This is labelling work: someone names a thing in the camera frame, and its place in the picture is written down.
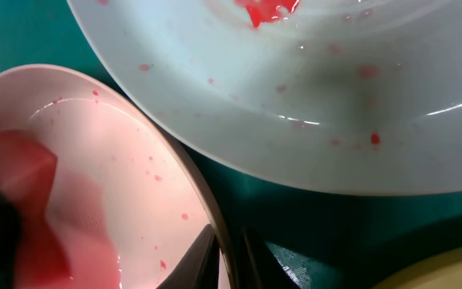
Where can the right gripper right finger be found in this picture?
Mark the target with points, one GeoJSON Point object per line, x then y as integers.
{"type": "Point", "coordinates": [257, 266]}

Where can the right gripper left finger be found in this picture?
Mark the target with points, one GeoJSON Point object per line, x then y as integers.
{"type": "Point", "coordinates": [199, 267]}

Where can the white plate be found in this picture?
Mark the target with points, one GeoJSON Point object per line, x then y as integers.
{"type": "Point", "coordinates": [127, 201]}

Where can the dark green sponge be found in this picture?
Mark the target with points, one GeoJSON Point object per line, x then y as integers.
{"type": "Point", "coordinates": [31, 256]}

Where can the teal plastic tray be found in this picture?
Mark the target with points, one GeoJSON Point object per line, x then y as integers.
{"type": "Point", "coordinates": [328, 240]}

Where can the light blue plate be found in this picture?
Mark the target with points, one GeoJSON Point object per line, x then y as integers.
{"type": "Point", "coordinates": [355, 97]}

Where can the yellow green plate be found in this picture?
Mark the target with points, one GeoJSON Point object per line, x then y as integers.
{"type": "Point", "coordinates": [443, 271]}

